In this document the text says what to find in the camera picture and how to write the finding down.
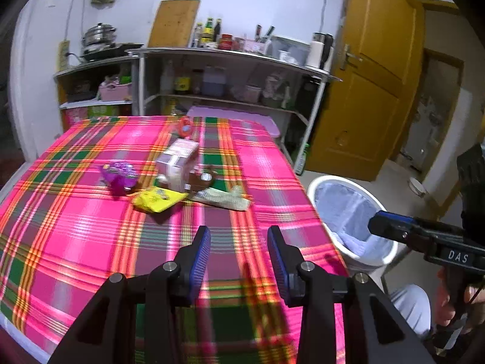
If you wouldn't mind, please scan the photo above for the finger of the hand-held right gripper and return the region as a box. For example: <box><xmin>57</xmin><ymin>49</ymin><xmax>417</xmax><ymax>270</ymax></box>
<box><xmin>373</xmin><ymin>210</ymin><xmax>461</xmax><ymax>234</ymax></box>
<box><xmin>368</xmin><ymin>214</ymin><xmax>429</xmax><ymax>253</ymax></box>

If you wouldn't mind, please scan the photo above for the pink plastic basket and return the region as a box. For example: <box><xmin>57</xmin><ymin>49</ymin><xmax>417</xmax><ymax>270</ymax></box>
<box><xmin>98</xmin><ymin>83</ymin><xmax>133</xmax><ymax>102</ymax></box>

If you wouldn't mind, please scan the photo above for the white black electric kettle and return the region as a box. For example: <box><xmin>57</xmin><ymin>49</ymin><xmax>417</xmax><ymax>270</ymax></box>
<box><xmin>305</xmin><ymin>32</ymin><xmax>335</xmax><ymax>72</ymax></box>

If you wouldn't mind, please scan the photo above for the pink utensil holder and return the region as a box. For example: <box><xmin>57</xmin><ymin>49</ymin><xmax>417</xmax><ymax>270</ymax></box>
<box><xmin>242</xmin><ymin>39</ymin><xmax>268</xmax><ymax>54</ymax></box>

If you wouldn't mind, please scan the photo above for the grey wall cable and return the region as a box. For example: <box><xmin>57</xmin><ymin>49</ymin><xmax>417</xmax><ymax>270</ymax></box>
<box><xmin>318</xmin><ymin>0</ymin><xmax>334</xmax><ymax>36</ymax></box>
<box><xmin>64</xmin><ymin>0</ymin><xmax>97</xmax><ymax>42</ymax></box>

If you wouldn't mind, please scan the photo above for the white metal shelf unit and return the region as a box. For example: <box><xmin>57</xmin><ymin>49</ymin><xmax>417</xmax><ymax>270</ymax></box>
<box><xmin>127</xmin><ymin>47</ymin><xmax>343</xmax><ymax>167</ymax></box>

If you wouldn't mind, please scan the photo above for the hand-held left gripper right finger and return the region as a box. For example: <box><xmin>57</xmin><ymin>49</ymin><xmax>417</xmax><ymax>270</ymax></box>
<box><xmin>267</xmin><ymin>225</ymin><xmax>436</xmax><ymax>364</ymax></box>

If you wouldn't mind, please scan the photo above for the white trash bin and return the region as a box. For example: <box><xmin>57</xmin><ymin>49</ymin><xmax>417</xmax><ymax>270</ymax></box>
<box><xmin>307</xmin><ymin>175</ymin><xmax>398</xmax><ymax>268</ymax></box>

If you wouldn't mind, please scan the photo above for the yellowed power strip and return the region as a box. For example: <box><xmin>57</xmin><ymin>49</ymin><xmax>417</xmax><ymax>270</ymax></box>
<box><xmin>58</xmin><ymin>40</ymin><xmax>71</xmax><ymax>72</ymax></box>

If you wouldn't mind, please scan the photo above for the white floor bowl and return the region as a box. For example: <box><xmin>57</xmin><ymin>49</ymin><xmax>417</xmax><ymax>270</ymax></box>
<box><xmin>408</xmin><ymin>177</ymin><xmax>427</xmax><ymax>198</ymax></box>

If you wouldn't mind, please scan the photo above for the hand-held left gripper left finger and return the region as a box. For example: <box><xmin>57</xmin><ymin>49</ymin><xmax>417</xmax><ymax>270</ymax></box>
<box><xmin>49</xmin><ymin>225</ymin><xmax>212</xmax><ymax>364</ymax></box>

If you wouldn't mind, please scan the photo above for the yellow label soy bottle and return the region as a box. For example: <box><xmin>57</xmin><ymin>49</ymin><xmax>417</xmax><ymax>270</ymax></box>
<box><xmin>173</xmin><ymin>70</ymin><xmax>192</xmax><ymax>95</ymax></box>

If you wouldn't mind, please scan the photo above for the green glass bottle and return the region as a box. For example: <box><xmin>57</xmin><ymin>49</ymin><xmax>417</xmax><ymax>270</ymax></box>
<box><xmin>201</xmin><ymin>17</ymin><xmax>215</xmax><ymax>43</ymax></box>

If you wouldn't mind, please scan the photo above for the brown snack packet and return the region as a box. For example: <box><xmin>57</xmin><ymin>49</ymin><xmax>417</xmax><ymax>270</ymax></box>
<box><xmin>186</xmin><ymin>165</ymin><xmax>217</xmax><ymax>193</ymax></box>

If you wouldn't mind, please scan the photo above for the yellow snack packet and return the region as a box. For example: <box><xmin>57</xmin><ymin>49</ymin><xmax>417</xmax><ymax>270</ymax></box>
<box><xmin>131</xmin><ymin>187</ymin><xmax>189</xmax><ymax>214</ymax></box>

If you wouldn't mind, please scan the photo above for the black induction cooker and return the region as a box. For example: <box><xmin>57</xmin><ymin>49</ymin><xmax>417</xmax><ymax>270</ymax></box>
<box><xmin>80</xmin><ymin>43</ymin><xmax>145</xmax><ymax>61</ymax></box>

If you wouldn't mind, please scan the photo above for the crumpled plastic bag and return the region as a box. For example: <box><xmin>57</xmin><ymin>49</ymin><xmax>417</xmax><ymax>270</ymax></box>
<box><xmin>263</xmin><ymin>75</ymin><xmax>290</xmax><ymax>107</ymax></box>

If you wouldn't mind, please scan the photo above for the purple snack packet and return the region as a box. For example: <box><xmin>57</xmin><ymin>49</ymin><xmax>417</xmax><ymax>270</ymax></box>
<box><xmin>99</xmin><ymin>161</ymin><xmax>139</xmax><ymax>194</ymax></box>

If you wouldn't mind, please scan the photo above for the clear plastic container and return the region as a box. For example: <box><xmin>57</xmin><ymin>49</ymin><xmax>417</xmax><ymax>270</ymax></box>
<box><xmin>270</xmin><ymin>35</ymin><xmax>309</xmax><ymax>65</ymax></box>

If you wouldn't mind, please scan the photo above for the person's grey trouser leg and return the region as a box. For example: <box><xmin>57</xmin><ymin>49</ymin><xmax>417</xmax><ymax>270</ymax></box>
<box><xmin>388</xmin><ymin>284</ymin><xmax>433</xmax><ymax>336</ymax></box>

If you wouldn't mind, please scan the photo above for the green cardboard box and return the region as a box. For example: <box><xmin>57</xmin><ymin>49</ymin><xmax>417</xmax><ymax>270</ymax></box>
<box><xmin>88</xmin><ymin>105</ymin><xmax>131</xmax><ymax>119</ymax></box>

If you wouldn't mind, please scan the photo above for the metal door handle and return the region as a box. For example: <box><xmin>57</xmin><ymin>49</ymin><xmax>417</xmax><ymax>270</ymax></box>
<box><xmin>339</xmin><ymin>43</ymin><xmax>364</xmax><ymax>71</ymax></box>

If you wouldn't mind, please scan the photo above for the person's right hand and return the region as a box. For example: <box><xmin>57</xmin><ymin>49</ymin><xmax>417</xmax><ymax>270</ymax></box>
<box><xmin>434</xmin><ymin>267</ymin><xmax>485</xmax><ymax>330</ymax></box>

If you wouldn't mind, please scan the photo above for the green plastic bottle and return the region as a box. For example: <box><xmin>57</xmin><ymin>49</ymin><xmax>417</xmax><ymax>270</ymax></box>
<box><xmin>296</xmin><ymin>142</ymin><xmax>311</xmax><ymax>175</ymax></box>

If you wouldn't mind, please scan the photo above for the pink plaid tablecloth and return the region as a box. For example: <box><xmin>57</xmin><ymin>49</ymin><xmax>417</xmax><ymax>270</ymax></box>
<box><xmin>0</xmin><ymin>116</ymin><xmax>351</xmax><ymax>364</ymax></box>

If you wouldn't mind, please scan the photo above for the beige green wrapper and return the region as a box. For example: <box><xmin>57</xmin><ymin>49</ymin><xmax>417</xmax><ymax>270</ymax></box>
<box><xmin>189</xmin><ymin>185</ymin><xmax>253</xmax><ymax>212</ymax></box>

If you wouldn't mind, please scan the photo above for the wooden cutting board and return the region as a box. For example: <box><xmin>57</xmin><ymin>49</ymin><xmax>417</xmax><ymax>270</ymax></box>
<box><xmin>147</xmin><ymin>0</ymin><xmax>201</xmax><ymax>49</ymax></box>

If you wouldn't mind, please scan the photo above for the small white shelf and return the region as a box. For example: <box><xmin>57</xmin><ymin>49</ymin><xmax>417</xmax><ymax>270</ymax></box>
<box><xmin>53</xmin><ymin>56</ymin><xmax>139</xmax><ymax>122</ymax></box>

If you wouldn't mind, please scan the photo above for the pink cardboard box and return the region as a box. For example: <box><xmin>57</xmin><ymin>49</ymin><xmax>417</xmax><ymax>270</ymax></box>
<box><xmin>62</xmin><ymin>107</ymin><xmax>89</xmax><ymax>130</ymax></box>

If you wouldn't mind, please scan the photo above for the pink plastic tub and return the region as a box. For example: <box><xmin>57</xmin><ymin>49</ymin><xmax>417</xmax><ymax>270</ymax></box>
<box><xmin>231</xmin><ymin>83</ymin><xmax>263</xmax><ymax>103</ymax></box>

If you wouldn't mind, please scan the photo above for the translucent bin liner bag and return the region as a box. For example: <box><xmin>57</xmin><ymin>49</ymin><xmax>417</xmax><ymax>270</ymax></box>
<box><xmin>314</xmin><ymin>182</ymin><xmax>393</xmax><ymax>254</ymax></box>

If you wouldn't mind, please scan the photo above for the black flask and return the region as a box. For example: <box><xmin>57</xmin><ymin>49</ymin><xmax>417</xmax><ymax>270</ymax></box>
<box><xmin>296</xmin><ymin>78</ymin><xmax>319</xmax><ymax>114</ymax></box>

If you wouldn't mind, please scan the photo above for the steel steamer pot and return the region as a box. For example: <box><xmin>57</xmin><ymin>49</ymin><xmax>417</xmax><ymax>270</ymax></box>
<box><xmin>81</xmin><ymin>23</ymin><xmax>117</xmax><ymax>52</ymax></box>

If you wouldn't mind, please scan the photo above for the yellow wooden door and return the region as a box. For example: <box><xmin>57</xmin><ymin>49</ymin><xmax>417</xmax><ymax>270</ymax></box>
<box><xmin>303</xmin><ymin>0</ymin><xmax>425</xmax><ymax>183</ymax></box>

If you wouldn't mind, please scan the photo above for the pink milk carton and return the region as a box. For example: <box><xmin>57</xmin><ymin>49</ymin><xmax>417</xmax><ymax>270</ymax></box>
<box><xmin>156</xmin><ymin>139</ymin><xmax>199</xmax><ymax>192</ymax></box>

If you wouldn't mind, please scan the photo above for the white plastic bottle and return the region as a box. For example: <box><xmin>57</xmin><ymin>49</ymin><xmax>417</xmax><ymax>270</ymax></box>
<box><xmin>160</xmin><ymin>61</ymin><xmax>175</xmax><ymax>95</ymax></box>

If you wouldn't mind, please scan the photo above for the purple liquid jug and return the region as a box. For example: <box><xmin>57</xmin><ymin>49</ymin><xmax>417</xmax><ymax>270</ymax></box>
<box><xmin>201</xmin><ymin>66</ymin><xmax>229</xmax><ymax>97</ymax></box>

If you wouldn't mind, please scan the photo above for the purple lidded storage box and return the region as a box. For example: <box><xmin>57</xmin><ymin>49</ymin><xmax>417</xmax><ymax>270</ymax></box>
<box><xmin>186</xmin><ymin>105</ymin><xmax>281</xmax><ymax>139</ymax></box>

